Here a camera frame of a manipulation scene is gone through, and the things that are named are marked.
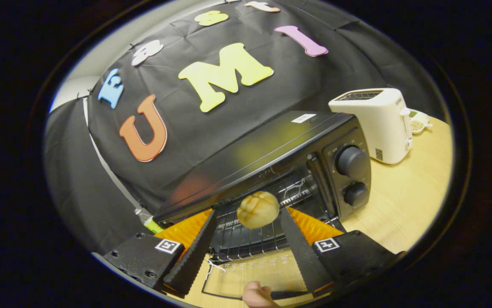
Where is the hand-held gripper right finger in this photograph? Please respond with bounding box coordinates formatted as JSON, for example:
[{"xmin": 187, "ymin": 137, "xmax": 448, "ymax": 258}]
[{"xmin": 280, "ymin": 207, "xmax": 405, "ymax": 298}]

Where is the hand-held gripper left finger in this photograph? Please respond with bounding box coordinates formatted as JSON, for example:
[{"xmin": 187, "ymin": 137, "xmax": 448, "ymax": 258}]
[{"xmin": 102, "ymin": 209, "xmax": 218, "ymax": 299}]

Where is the golden bread bun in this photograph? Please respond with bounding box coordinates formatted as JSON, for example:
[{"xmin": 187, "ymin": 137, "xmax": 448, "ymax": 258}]
[{"xmin": 236, "ymin": 191, "xmax": 280, "ymax": 229}]

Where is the black toaster oven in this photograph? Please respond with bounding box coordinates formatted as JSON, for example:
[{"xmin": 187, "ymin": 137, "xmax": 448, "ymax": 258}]
[{"xmin": 154, "ymin": 111, "xmax": 373, "ymax": 300}]

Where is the white pop-up toaster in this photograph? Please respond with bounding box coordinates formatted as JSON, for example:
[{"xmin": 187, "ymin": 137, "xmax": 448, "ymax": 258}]
[{"xmin": 328, "ymin": 88, "xmax": 414, "ymax": 165}]

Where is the green label drink bottle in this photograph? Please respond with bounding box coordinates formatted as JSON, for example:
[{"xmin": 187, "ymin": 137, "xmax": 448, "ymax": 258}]
[{"xmin": 134, "ymin": 207, "xmax": 165, "ymax": 234}]

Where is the black backdrop cloth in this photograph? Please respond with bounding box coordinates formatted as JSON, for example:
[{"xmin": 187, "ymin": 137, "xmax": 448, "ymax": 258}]
[{"xmin": 44, "ymin": 0, "xmax": 447, "ymax": 257}]

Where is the white divided snack dish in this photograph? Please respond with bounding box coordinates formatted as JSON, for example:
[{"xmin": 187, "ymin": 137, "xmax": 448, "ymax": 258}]
[{"xmin": 408, "ymin": 109, "xmax": 433, "ymax": 135}]

